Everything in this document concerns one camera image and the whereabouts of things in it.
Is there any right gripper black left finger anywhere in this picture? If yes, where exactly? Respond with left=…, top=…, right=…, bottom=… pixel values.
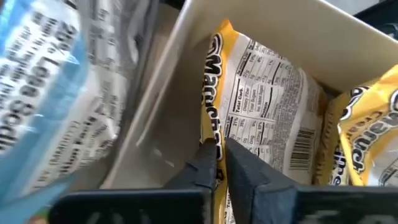
left=48, top=138, right=218, bottom=224

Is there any yellow Maruchan noodle pack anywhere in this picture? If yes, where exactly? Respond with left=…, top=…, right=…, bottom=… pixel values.
left=313, top=63, right=398, bottom=187
left=198, top=19, right=329, bottom=224

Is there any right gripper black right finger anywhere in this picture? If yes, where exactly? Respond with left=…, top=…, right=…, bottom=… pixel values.
left=225, top=138, right=398, bottom=224

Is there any beige plastic bin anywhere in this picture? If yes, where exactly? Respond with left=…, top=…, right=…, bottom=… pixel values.
left=101, top=0, right=398, bottom=191

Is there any smoky grey plastic bin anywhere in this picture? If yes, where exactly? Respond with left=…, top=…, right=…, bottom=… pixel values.
left=73, top=0, right=175, bottom=194

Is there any blue Maruchan noodle pack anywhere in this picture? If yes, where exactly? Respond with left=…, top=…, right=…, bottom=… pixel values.
left=0, top=0, right=161, bottom=224

